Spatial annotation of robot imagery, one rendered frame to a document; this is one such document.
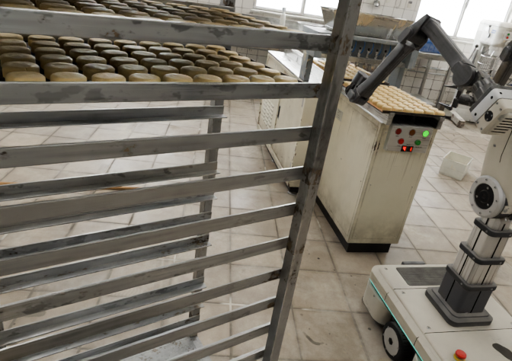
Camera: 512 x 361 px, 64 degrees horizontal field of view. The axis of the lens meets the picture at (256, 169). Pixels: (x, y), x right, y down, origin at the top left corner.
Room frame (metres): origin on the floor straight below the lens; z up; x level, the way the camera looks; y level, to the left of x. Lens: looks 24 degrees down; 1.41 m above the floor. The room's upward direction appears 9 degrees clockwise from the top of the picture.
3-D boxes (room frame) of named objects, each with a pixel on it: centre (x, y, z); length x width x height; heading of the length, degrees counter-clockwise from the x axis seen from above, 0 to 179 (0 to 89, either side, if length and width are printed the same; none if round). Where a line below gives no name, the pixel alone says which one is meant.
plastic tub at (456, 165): (3.75, -1.90, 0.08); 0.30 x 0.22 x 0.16; 147
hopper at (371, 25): (2.94, -0.56, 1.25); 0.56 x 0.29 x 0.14; 104
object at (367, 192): (2.45, -0.68, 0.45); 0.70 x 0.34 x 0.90; 14
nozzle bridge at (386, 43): (2.94, -0.56, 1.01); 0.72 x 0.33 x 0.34; 104
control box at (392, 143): (2.10, -0.77, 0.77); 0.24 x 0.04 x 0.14; 104
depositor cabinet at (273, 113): (3.40, -0.44, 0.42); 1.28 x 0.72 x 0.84; 14
